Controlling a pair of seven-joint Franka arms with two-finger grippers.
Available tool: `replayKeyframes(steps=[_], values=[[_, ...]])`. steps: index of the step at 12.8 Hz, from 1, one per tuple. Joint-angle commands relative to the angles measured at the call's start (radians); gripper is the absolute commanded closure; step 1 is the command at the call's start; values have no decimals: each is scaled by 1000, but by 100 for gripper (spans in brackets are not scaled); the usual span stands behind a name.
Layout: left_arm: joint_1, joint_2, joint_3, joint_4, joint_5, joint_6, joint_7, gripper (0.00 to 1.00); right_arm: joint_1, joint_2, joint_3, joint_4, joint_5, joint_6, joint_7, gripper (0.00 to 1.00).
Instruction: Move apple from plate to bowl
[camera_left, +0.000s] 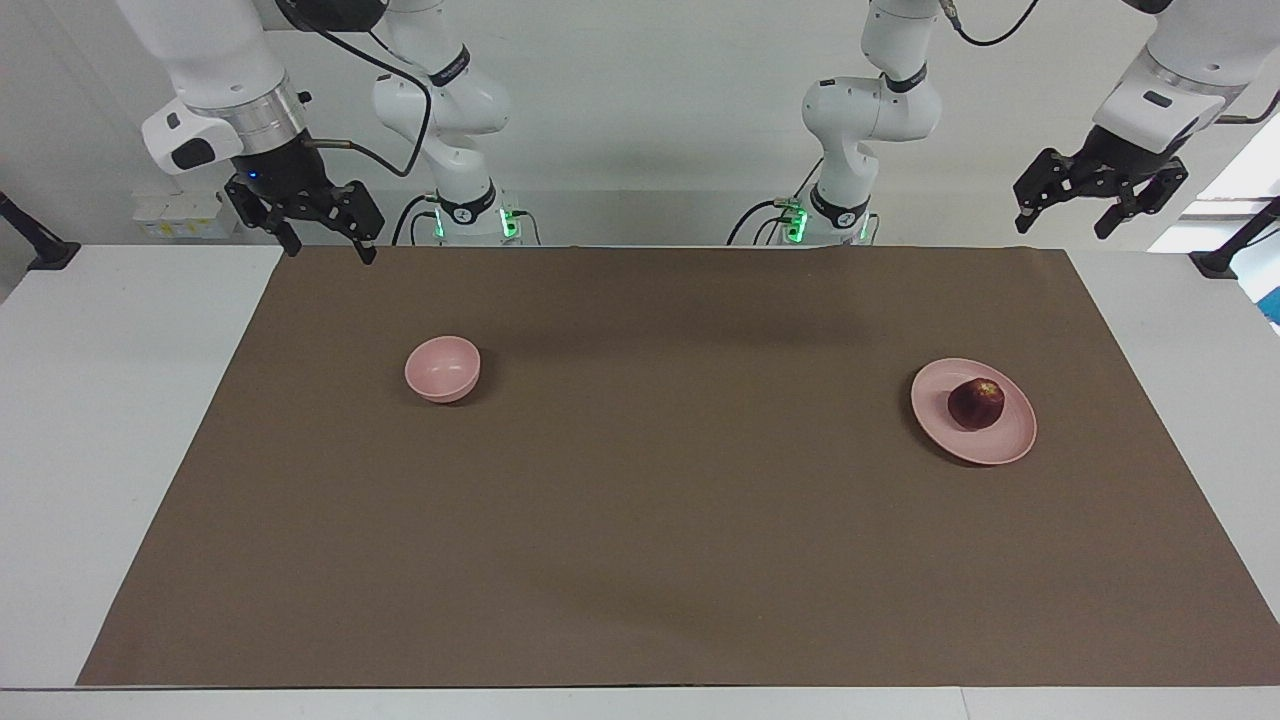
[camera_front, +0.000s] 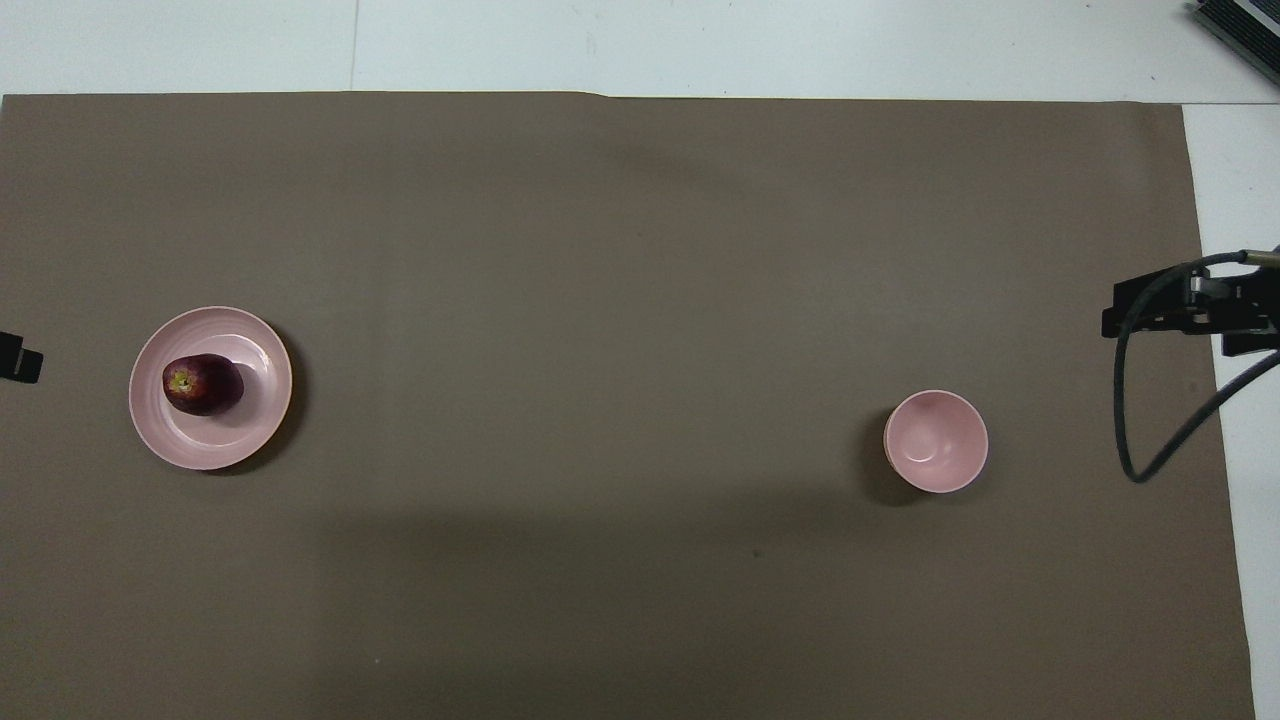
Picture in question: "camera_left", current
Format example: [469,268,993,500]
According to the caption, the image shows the pink bowl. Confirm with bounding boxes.
[404,335,482,405]

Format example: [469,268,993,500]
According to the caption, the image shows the dark red apple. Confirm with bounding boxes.
[947,377,1006,432]

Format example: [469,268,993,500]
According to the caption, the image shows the white socket boxes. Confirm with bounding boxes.
[132,192,240,240]

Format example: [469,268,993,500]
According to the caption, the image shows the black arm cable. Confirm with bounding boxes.
[940,0,1263,128]
[275,0,434,179]

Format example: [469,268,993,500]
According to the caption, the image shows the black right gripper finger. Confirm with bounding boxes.
[335,182,387,266]
[224,178,304,258]

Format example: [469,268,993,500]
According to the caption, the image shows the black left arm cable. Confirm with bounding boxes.
[940,0,1263,128]

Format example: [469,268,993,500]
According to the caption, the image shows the brown table mat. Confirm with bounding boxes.
[76,245,1280,689]

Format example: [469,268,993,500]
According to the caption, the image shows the black clamp stand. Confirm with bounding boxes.
[0,190,82,272]
[1189,195,1280,280]

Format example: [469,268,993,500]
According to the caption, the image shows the pink plate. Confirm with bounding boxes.
[910,357,1038,467]

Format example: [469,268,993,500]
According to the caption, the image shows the black base cable bundle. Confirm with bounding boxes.
[726,158,827,247]

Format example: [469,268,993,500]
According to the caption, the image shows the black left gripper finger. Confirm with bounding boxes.
[1094,164,1190,240]
[1012,147,1080,234]

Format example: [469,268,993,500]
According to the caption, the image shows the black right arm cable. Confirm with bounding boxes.
[275,0,434,179]

